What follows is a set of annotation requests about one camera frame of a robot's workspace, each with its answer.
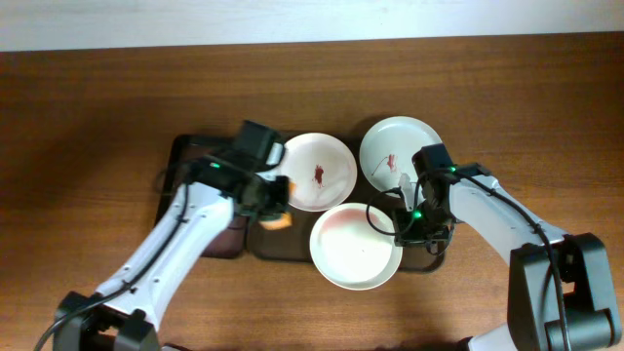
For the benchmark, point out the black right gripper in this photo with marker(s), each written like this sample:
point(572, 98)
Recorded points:
point(412, 237)

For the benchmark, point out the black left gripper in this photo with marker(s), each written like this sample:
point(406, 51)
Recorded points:
point(281, 186)

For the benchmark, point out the green and orange sponge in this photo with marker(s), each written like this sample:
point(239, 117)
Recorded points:
point(275, 219)

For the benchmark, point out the white plate with red blob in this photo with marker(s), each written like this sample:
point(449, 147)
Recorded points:
point(322, 171)

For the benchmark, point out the white plate with pink smear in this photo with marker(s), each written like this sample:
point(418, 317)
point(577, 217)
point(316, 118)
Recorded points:
point(351, 247)

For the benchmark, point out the white plate with red streak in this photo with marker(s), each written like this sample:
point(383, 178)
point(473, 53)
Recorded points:
point(388, 146)

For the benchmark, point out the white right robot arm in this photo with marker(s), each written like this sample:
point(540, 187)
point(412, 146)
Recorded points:
point(560, 291)

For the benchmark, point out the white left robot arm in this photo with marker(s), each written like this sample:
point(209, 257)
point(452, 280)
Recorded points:
point(126, 311)

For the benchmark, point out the large brown serving tray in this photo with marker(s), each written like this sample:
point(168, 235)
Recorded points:
point(291, 244)

